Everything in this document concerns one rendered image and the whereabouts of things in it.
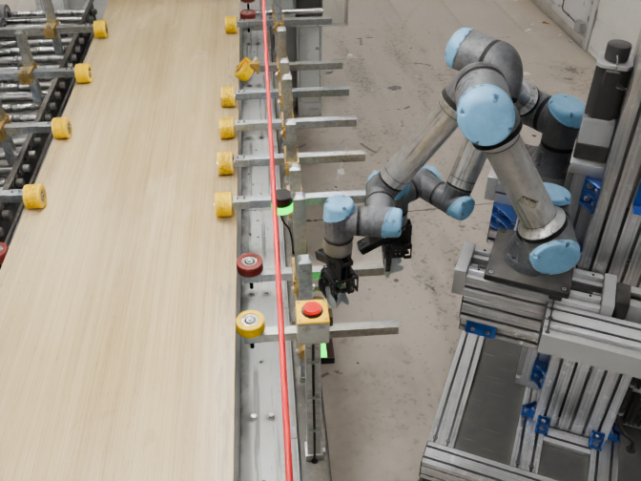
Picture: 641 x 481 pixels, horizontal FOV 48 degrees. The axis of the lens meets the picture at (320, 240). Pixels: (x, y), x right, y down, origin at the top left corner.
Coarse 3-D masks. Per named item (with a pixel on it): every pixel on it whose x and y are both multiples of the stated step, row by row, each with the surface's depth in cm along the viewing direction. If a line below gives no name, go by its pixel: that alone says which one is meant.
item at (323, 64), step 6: (324, 60) 313; (330, 60) 313; (336, 60) 313; (264, 66) 310; (270, 66) 310; (276, 66) 310; (294, 66) 311; (300, 66) 311; (306, 66) 311; (312, 66) 312; (318, 66) 312; (324, 66) 312; (330, 66) 312; (336, 66) 313; (342, 66) 313
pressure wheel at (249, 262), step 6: (240, 258) 218; (246, 258) 218; (252, 258) 218; (258, 258) 218; (240, 264) 215; (246, 264) 215; (252, 264) 215; (258, 264) 215; (240, 270) 215; (246, 270) 214; (252, 270) 214; (258, 270) 216; (246, 276) 215; (252, 276) 215; (252, 282) 222; (252, 288) 223
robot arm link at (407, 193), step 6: (408, 186) 202; (414, 186) 205; (402, 192) 201; (408, 192) 203; (414, 192) 205; (396, 198) 202; (402, 198) 202; (408, 198) 204; (414, 198) 206; (396, 204) 203; (402, 204) 204; (402, 210) 205
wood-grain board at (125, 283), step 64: (128, 0) 386; (192, 0) 386; (128, 64) 325; (192, 64) 324; (128, 128) 280; (192, 128) 280; (64, 192) 246; (128, 192) 246; (192, 192) 246; (64, 256) 219; (128, 256) 219; (192, 256) 219; (0, 320) 198; (64, 320) 198; (128, 320) 198; (192, 320) 198; (0, 384) 180; (64, 384) 180; (128, 384) 180; (192, 384) 180; (0, 448) 166; (64, 448) 166; (128, 448) 166; (192, 448) 166
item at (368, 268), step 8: (360, 264) 222; (368, 264) 222; (376, 264) 222; (264, 272) 219; (272, 272) 219; (288, 272) 219; (320, 272) 220; (360, 272) 221; (368, 272) 222; (376, 272) 222; (248, 280) 219; (256, 280) 219; (264, 280) 220; (272, 280) 220; (288, 280) 221
